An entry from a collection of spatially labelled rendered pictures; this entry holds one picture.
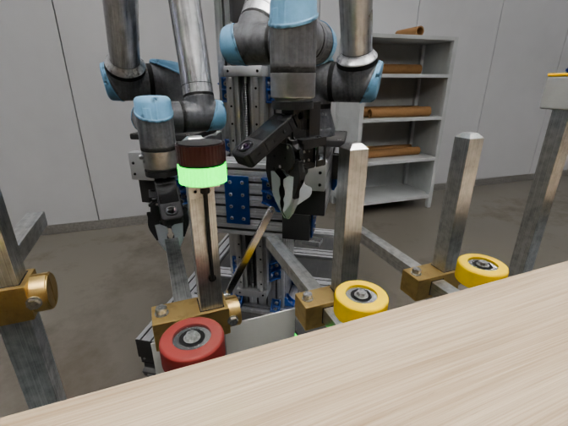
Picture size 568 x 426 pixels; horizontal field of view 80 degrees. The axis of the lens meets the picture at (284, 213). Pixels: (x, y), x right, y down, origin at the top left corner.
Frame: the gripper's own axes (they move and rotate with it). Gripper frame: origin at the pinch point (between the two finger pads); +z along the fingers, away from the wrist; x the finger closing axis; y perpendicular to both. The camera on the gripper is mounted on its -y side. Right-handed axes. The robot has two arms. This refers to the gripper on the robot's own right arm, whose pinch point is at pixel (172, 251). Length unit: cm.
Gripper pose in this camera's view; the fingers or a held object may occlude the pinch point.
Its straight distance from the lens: 87.0
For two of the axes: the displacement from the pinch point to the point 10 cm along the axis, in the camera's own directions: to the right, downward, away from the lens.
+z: -0.1, 9.2, 3.8
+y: -3.6, -3.6, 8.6
